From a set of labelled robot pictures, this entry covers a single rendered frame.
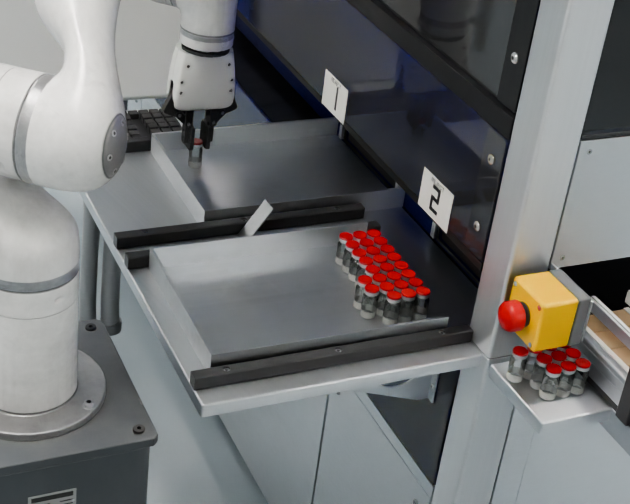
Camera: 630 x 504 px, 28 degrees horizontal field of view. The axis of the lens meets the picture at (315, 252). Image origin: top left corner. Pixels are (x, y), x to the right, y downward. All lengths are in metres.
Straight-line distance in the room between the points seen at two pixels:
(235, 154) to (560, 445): 0.71
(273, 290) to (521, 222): 0.38
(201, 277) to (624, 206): 0.59
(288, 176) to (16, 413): 0.72
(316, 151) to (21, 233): 0.85
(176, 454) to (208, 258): 1.07
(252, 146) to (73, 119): 0.85
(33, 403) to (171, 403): 1.44
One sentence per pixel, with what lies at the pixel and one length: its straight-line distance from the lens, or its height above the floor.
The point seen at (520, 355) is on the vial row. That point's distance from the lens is 1.65.
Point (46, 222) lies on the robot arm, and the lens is 1.43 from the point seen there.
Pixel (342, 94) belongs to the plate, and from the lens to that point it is 2.00.
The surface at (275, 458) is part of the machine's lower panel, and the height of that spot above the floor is 0.22.
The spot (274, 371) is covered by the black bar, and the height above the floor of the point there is 0.89.
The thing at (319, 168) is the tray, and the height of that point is 0.88.
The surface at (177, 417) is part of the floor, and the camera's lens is 2.92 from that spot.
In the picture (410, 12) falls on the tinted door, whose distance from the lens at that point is 1.81.
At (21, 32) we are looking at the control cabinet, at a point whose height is 0.95.
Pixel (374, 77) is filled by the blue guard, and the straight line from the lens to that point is 1.90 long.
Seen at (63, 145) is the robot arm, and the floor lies 1.24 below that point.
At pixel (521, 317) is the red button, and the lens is 1.57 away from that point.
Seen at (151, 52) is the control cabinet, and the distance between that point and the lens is 2.42.
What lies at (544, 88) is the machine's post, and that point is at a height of 1.27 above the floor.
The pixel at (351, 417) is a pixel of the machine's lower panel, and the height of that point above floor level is 0.53.
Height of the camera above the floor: 1.85
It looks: 31 degrees down
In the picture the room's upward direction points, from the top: 8 degrees clockwise
